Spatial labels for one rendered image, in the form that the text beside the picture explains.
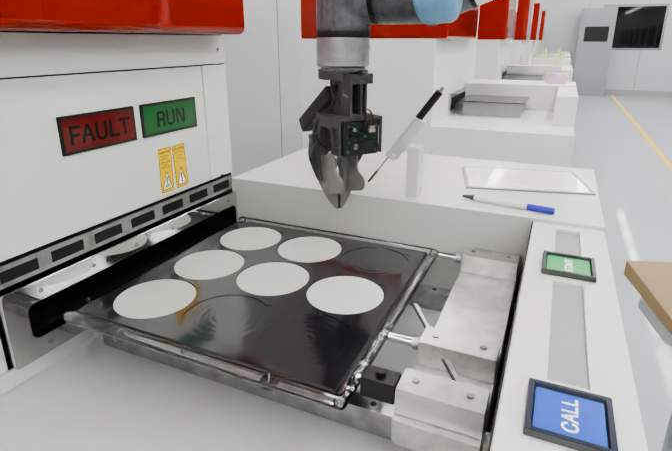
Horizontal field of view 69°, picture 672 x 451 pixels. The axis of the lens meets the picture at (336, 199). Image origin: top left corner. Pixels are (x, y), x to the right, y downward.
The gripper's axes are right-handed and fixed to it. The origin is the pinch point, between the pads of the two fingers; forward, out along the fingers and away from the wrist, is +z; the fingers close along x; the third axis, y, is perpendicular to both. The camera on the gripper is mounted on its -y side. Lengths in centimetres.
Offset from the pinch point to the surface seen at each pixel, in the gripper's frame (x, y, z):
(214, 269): -20.3, 0.7, 7.2
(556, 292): 7.2, 35.3, 1.6
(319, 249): -3.9, 1.8, 7.2
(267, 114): 101, -291, 30
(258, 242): -11.3, -5.5, 7.2
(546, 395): -8.1, 46.1, 0.8
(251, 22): 89, -281, -36
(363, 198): 6.0, -1.3, 1.2
